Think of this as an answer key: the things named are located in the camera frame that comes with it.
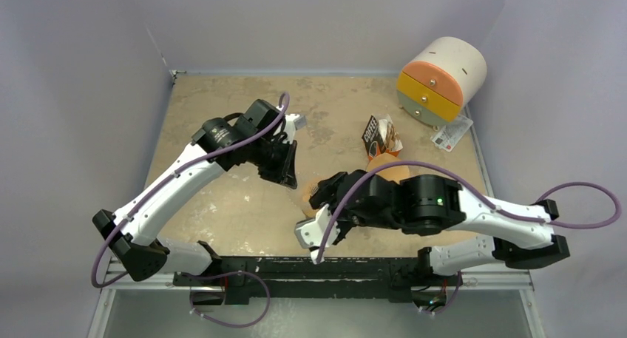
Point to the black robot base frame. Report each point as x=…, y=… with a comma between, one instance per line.
x=395, y=279

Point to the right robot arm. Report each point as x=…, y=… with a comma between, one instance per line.
x=519, y=236

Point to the paper leaflet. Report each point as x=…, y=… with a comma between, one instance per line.
x=448, y=136

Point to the round drawer organizer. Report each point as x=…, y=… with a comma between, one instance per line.
x=439, y=82

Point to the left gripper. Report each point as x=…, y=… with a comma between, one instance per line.
x=285, y=174

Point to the light bamboo dripper stand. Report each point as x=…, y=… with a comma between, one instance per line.
x=304, y=195

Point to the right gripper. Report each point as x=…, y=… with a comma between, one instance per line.
x=340, y=198

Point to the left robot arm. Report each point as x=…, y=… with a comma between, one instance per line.
x=263, y=136

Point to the coffee paper filter box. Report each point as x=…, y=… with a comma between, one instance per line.
x=380, y=137

